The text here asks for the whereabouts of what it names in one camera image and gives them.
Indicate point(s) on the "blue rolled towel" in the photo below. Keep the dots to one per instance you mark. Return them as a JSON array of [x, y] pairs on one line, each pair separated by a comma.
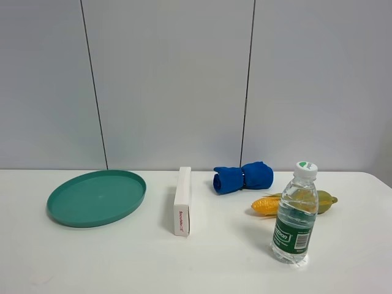
[[253, 176]]

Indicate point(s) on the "green round plastic plate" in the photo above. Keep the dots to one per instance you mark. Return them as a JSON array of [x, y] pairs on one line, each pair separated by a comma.
[[96, 199]]

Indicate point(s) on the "white rectangular cardboard box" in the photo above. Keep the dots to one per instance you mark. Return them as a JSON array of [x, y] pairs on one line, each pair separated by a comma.
[[182, 202]]

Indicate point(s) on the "clear water bottle green label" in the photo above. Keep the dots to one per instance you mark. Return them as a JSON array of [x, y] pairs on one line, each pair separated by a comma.
[[297, 211]]

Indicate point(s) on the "yellow toy corn cob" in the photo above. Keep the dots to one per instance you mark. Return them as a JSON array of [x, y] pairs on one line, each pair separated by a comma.
[[268, 205]]

